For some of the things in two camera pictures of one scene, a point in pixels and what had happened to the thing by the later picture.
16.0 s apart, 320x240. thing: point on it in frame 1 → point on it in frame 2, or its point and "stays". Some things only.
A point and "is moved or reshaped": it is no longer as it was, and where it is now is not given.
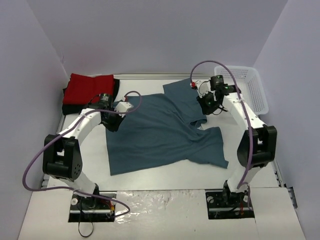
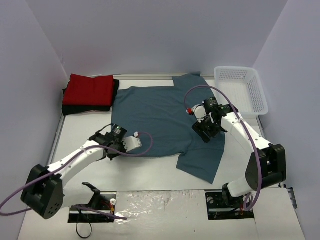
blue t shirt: (160, 128) is moved or reshaped
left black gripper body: (113, 124) → (110, 152)
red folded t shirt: (82, 89) stays
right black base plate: (226, 204) stays
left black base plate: (86, 209) stays
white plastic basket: (250, 85) stays
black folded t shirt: (74, 109) stays
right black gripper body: (206, 107) → (204, 130)
